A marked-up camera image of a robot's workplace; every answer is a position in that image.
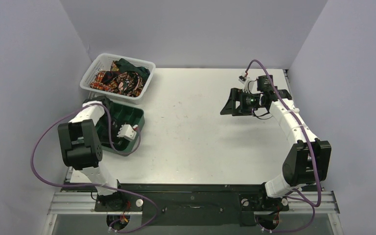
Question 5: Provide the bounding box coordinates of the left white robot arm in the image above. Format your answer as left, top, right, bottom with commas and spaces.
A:
57, 96, 127, 211

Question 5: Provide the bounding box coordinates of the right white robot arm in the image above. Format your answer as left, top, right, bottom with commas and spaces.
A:
220, 75, 331, 209

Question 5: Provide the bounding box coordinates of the red patterned ties pile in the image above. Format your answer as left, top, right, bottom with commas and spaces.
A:
89, 70, 145, 97

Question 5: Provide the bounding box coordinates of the green compartment tray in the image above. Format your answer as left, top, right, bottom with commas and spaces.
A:
91, 96, 145, 156

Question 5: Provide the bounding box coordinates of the dark green tie in basket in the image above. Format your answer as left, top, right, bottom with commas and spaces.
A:
111, 58, 150, 81

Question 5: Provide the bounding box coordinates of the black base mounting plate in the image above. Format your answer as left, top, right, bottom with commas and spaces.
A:
50, 183, 314, 233

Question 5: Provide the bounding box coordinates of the white plastic basket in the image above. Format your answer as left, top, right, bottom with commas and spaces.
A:
79, 53, 156, 104

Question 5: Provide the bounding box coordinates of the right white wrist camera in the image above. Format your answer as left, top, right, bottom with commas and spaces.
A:
239, 72, 255, 93

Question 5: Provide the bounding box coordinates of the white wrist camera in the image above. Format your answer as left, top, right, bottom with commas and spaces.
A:
239, 72, 255, 93
117, 124, 139, 141

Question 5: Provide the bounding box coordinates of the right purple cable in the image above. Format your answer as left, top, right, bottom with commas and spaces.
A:
238, 59, 322, 234

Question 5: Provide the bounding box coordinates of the purple cable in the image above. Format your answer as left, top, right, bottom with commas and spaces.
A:
29, 102, 160, 234
238, 59, 322, 234

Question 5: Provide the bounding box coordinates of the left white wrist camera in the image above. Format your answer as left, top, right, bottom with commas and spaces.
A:
117, 124, 139, 141

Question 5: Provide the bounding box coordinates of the aluminium frame rail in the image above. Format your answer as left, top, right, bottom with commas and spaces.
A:
48, 191, 341, 215

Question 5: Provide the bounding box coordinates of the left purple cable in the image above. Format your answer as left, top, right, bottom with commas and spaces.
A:
29, 102, 160, 234

